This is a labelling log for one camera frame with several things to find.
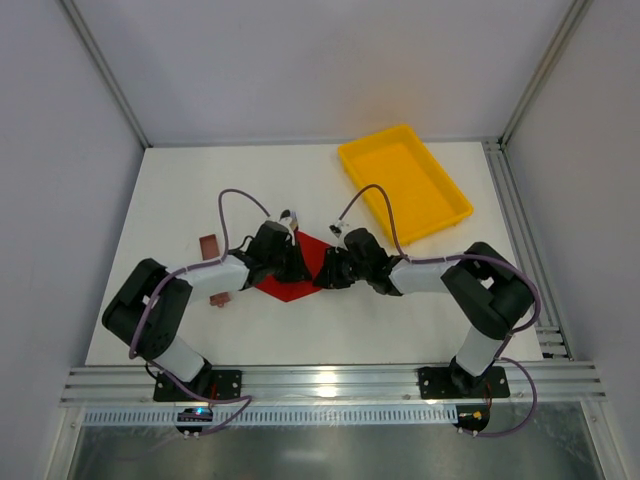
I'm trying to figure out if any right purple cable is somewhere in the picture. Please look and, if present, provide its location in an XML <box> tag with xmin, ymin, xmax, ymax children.
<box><xmin>339</xmin><ymin>184</ymin><xmax>542</xmax><ymax>437</ymax></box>

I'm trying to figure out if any purple plastic fork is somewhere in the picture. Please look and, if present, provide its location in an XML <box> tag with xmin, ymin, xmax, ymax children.
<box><xmin>290</xmin><ymin>212</ymin><xmax>299</xmax><ymax>232</ymax></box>

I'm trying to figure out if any aluminium rail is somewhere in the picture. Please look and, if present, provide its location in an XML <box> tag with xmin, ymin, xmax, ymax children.
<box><xmin>482</xmin><ymin>139</ymin><xmax>574</xmax><ymax>361</ymax></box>
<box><xmin>60</xmin><ymin>360</ymin><xmax>607</xmax><ymax>407</ymax></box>

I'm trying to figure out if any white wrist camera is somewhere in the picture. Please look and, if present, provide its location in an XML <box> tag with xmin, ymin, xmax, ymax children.
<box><xmin>329</xmin><ymin>219</ymin><xmax>349</xmax><ymax>239</ymax></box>
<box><xmin>279</xmin><ymin>210</ymin><xmax>299</xmax><ymax>244</ymax></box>

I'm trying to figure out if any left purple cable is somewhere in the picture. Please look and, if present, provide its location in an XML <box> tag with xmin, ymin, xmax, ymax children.
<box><xmin>128</xmin><ymin>188</ymin><xmax>274</xmax><ymax>434</ymax></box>

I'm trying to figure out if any right side aluminium rail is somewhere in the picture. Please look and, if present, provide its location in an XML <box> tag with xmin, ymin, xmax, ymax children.
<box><xmin>482</xmin><ymin>139</ymin><xmax>574</xmax><ymax>361</ymax></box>

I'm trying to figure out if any front aluminium rail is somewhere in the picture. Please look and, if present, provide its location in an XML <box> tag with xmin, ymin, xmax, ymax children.
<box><xmin>60</xmin><ymin>360</ymin><xmax>607</xmax><ymax>407</ymax></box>

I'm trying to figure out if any brown utensil tray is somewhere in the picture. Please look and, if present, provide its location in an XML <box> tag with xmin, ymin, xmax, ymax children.
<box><xmin>198</xmin><ymin>233</ymin><xmax>235</xmax><ymax>308</ymax></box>

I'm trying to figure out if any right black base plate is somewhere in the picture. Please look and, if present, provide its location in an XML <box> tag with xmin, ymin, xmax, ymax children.
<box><xmin>417</xmin><ymin>365</ymin><xmax>511</xmax><ymax>400</ymax></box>

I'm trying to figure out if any purple cable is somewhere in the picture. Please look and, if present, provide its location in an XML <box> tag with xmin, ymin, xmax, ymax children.
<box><xmin>339</xmin><ymin>184</ymin><xmax>542</xmax><ymax>437</ymax></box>
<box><xmin>128</xmin><ymin>188</ymin><xmax>274</xmax><ymax>434</ymax></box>

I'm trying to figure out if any frame post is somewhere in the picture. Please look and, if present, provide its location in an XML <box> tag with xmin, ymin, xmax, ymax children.
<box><xmin>58</xmin><ymin>0</ymin><xmax>152</xmax><ymax>149</ymax></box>
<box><xmin>498</xmin><ymin>0</ymin><xmax>592</xmax><ymax>149</ymax></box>

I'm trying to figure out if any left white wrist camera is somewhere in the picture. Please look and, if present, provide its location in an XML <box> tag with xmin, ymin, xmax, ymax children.
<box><xmin>279</xmin><ymin>210</ymin><xmax>299</xmax><ymax>244</ymax></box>

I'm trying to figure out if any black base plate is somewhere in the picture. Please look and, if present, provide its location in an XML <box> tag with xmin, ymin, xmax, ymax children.
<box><xmin>417</xmin><ymin>365</ymin><xmax>511</xmax><ymax>400</ymax></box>
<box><xmin>153</xmin><ymin>367</ymin><xmax>243</xmax><ymax>402</ymax></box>

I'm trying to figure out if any right frame post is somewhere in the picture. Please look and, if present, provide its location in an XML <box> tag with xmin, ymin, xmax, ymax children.
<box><xmin>498</xmin><ymin>0</ymin><xmax>592</xmax><ymax>149</ymax></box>

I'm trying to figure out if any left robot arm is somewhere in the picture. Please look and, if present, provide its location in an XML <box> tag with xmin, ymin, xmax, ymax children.
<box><xmin>102</xmin><ymin>210</ymin><xmax>311</xmax><ymax>389</ymax></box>

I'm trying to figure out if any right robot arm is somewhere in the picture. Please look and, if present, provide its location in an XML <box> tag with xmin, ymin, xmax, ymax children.
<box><xmin>313</xmin><ymin>222</ymin><xmax>539</xmax><ymax>395</ymax></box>

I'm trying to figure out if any yellow plastic bin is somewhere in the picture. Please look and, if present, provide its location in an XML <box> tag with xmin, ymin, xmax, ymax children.
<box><xmin>337</xmin><ymin>125</ymin><xmax>474</xmax><ymax>246</ymax></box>

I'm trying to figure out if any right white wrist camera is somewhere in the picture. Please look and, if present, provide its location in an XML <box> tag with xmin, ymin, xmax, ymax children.
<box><xmin>329</xmin><ymin>219</ymin><xmax>349</xmax><ymax>239</ymax></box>

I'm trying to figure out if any left frame post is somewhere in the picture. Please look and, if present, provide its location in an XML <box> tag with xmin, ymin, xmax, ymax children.
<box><xmin>58</xmin><ymin>0</ymin><xmax>152</xmax><ymax>149</ymax></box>

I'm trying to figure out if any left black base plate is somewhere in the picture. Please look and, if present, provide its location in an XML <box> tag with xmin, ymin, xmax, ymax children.
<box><xmin>153</xmin><ymin>367</ymin><xmax>243</xmax><ymax>402</ymax></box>

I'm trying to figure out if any slotted cable duct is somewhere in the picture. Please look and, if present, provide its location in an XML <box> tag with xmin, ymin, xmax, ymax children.
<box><xmin>82</xmin><ymin>404</ymin><xmax>458</xmax><ymax>428</ymax></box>

